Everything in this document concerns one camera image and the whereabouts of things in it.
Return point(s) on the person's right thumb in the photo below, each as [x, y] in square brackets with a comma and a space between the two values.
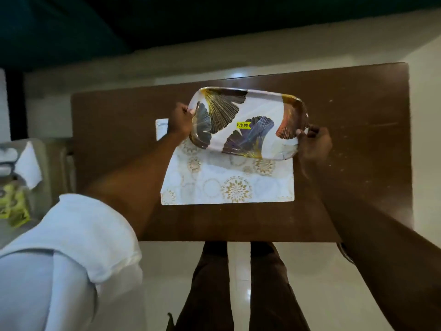
[300, 133]

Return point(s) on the white gold-patterned placemat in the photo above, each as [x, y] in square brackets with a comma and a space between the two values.
[225, 179]

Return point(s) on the yellow packet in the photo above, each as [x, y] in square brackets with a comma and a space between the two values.
[13, 205]

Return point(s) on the person's right forearm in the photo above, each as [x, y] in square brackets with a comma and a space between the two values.
[377, 244]

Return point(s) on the white cloth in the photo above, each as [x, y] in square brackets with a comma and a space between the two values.
[29, 165]

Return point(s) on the person's left hand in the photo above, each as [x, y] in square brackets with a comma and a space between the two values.
[179, 121]

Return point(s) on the person's white shirt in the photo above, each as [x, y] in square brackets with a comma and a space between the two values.
[65, 261]

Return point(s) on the person's dark trousers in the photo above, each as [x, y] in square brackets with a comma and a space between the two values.
[241, 289]

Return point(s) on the brown wooden table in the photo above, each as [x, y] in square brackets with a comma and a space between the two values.
[358, 148]

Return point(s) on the person's left thumb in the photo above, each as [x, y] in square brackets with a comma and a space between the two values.
[190, 111]

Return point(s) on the person's left forearm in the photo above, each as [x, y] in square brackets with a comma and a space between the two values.
[132, 184]

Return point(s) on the white leaf-print serving tray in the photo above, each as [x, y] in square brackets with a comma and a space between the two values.
[246, 123]

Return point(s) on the person's right hand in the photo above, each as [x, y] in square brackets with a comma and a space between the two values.
[315, 145]

